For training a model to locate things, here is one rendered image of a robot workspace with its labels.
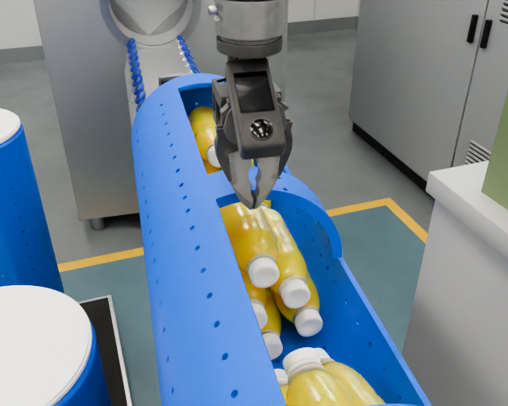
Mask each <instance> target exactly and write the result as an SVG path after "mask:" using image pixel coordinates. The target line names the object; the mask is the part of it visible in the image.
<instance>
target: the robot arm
mask: <svg viewBox="0 0 508 406"><path fill-rule="evenodd" d="M214 1H215V5H214V6H209V7H208V14H209V15H214V31H215V33H216V34H217V36H216V42H217V50H218V52H220V53H222V54H224V55H226V56H227V62H226V76H225V77H224V78H214V79H211V81H212V100H213V119H214V122H215V124H216V127H215V130H216V137H215V139H214V151H215V154H216V157H217V159H218V162H219V164H220V166H221V168H222V170H223V172H224V174H225V176H226V177H227V179H228V181H229V183H230V184H231V187H232V188H233V190H234V192H235V194H236V196H237V197H238V198H239V200H240V201H241V202H242V204H243V205H245V206H246V207H247V208H248V209H257V208H258V207H259V206H260V205H261V204H262V203H263V201H264V200H265V199H266V197H267V196H268V195H269V194H270V192H271V191H272V189H273V187H274V185H275V184H276V182H277V179H278V177H279V176H280V175H281V174H282V171H283V169H284V167H285V165H286V163H287V161H288V159H289V156H290V153H291V151H292V146H293V137H292V132H291V129H292V125H293V123H292V121H291V120H290V119H289V118H287V119H286V117H285V111H286V110H288V108H289V107H288V106H287V105H286V104H285V103H284V102H283V101H282V100H281V94H282V91H281V90H280V89H279V88H278V87H277V85H276V84H275V82H274V81H273V79H272V76H271V72H270V68H269V62H268V60H267V59H266V58H265V57H267V56H273V55H276V54H277V53H279V52H280V51H281V50H282V35H283V33H284V32H285V6H286V0H214ZM223 81H224V83H220V82H223ZM225 82H226V83H225ZM252 159H255V160H256V162H257V166H258V173H257V175H256V177H255V180H256V189H255V191H254V193H251V187H252V183H251V181H250V180H249V178H248V173H249V170H250V168H251V167H252Z"/></svg>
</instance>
